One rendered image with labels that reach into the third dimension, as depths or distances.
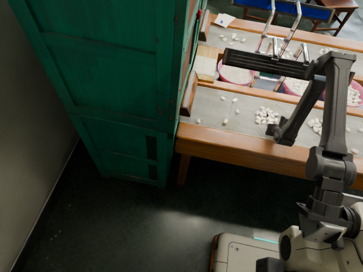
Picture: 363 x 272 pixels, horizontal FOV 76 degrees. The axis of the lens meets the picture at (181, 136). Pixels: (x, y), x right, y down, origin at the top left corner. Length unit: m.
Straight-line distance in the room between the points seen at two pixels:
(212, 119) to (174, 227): 0.88
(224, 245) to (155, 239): 0.51
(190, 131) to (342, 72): 0.72
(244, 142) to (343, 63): 0.61
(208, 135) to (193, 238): 0.86
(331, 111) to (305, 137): 0.71
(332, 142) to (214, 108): 0.79
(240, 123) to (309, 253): 0.71
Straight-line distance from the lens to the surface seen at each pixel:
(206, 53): 1.71
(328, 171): 0.75
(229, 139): 1.28
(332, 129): 0.80
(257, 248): 1.65
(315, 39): 2.22
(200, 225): 1.87
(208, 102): 1.44
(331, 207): 0.75
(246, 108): 1.48
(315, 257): 1.07
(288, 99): 1.61
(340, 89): 0.86
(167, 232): 1.84
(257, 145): 1.31
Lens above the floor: 1.81
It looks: 57 degrees down
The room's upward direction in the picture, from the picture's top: 9 degrees clockwise
